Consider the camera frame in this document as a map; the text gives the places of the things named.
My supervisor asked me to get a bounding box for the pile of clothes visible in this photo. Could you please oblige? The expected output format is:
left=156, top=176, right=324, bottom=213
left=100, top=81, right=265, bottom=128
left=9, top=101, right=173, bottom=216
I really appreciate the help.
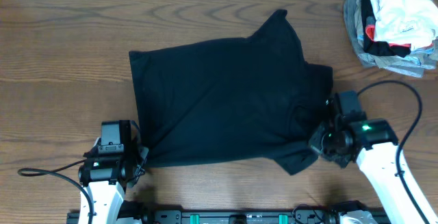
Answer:
left=344, top=0, right=437, bottom=77

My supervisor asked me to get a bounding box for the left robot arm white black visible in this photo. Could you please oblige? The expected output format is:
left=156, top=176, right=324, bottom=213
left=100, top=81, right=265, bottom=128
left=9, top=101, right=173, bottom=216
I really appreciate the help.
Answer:
left=77, top=138, right=149, bottom=224

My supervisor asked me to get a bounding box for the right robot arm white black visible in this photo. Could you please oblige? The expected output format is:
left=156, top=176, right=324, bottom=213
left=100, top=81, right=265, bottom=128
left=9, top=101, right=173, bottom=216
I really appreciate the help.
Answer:
left=308, top=91, right=437, bottom=223

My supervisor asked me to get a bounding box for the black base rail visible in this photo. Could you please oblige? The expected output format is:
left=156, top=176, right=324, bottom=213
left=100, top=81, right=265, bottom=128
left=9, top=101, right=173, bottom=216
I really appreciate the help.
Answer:
left=66, top=201, right=390, bottom=224

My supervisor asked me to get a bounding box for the black t-shirt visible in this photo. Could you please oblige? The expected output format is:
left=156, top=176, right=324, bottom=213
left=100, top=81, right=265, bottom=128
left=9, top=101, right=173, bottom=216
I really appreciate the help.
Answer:
left=129, top=10, right=333, bottom=175

